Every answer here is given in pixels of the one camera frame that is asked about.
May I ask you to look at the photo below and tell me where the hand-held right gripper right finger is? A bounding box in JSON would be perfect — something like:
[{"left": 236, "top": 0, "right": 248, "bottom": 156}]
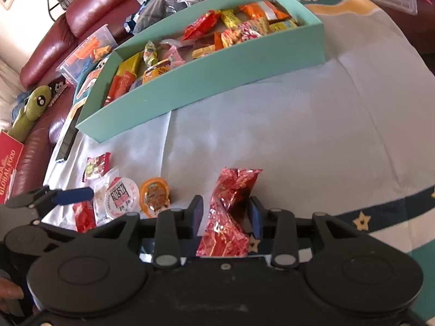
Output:
[{"left": 250, "top": 196, "right": 364, "bottom": 269}]

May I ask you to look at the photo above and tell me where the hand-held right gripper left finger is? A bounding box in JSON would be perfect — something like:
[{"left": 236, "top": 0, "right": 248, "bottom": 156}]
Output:
[{"left": 89, "top": 196, "right": 204, "bottom": 269}]

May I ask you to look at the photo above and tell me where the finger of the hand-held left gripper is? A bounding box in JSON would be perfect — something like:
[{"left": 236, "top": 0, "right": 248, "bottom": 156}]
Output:
[{"left": 5, "top": 186, "right": 93, "bottom": 225}]

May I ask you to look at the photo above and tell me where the red foil snack packet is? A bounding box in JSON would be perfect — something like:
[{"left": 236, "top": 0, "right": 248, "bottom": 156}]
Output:
[{"left": 196, "top": 167, "right": 264, "bottom": 257}]

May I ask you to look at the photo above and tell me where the white round lidded cup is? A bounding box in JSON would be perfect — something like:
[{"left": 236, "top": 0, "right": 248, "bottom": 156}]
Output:
[{"left": 93, "top": 173, "right": 141, "bottom": 226}]

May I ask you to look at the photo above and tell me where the teal cardboard box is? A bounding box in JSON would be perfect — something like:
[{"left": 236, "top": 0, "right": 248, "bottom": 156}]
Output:
[{"left": 75, "top": 0, "right": 327, "bottom": 143}]

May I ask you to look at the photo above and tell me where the person's left hand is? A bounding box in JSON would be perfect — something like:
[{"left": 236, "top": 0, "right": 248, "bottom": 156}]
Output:
[{"left": 0, "top": 277, "right": 25, "bottom": 300}]

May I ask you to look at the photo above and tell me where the small red snack packet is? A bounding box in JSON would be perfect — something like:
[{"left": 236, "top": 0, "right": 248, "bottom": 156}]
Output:
[{"left": 72, "top": 201, "right": 98, "bottom": 234}]

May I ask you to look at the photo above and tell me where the red green candy packet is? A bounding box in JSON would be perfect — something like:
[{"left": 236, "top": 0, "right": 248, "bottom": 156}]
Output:
[{"left": 82, "top": 152, "right": 112, "bottom": 184}]

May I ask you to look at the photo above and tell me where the orange jelly cup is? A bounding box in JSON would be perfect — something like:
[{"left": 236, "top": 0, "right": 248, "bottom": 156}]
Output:
[{"left": 139, "top": 177, "right": 170, "bottom": 218}]

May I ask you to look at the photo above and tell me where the black phone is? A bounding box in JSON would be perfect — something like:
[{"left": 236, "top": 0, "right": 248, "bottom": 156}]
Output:
[{"left": 54, "top": 104, "right": 85, "bottom": 163}]

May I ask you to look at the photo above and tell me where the red cardboard box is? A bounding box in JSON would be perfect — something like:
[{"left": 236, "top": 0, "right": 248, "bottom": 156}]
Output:
[{"left": 0, "top": 131, "right": 25, "bottom": 204}]

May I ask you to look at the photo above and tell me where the green plush toy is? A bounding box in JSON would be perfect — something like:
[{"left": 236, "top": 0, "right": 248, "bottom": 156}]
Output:
[{"left": 7, "top": 85, "right": 53, "bottom": 143}]

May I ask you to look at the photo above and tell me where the black white printed card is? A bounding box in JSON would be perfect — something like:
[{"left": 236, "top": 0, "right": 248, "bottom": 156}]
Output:
[{"left": 44, "top": 76, "right": 69, "bottom": 106}]

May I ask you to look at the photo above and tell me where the red orange snack bar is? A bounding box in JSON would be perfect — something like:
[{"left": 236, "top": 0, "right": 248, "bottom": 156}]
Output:
[{"left": 102, "top": 71, "right": 135, "bottom": 107}]

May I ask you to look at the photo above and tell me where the clear bin with orange toys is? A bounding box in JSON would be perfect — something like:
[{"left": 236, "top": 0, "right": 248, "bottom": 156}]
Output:
[{"left": 56, "top": 24, "right": 119, "bottom": 85}]

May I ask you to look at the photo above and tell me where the yellow long snack bar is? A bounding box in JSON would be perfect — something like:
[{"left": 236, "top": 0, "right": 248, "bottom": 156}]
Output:
[{"left": 117, "top": 51, "right": 145, "bottom": 75}]

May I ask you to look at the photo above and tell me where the heap of assorted snack packets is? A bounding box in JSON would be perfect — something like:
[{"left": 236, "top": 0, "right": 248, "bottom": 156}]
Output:
[{"left": 138, "top": 8, "right": 272, "bottom": 85}]

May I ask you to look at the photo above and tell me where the maroon leather sofa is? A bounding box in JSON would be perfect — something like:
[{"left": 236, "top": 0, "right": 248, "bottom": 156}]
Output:
[{"left": 15, "top": 0, "right": 435, "bottom": 194}]

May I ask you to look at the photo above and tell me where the yellow square snack packet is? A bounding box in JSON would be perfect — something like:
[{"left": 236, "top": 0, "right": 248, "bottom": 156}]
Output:
[{"left": 268, "top": 18, "right": 300, "bottom": 34}]

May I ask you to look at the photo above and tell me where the orange silver snack packet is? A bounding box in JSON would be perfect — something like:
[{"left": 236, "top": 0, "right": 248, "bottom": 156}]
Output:
[{"left": 238, "top": 1, "right": 289, "bottom": 21}]

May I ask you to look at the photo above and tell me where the grey plastic bag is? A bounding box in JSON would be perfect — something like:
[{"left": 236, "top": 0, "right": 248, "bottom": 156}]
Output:
[{"left": 134, "top": 0, "right": 208, "bottom": 35}]

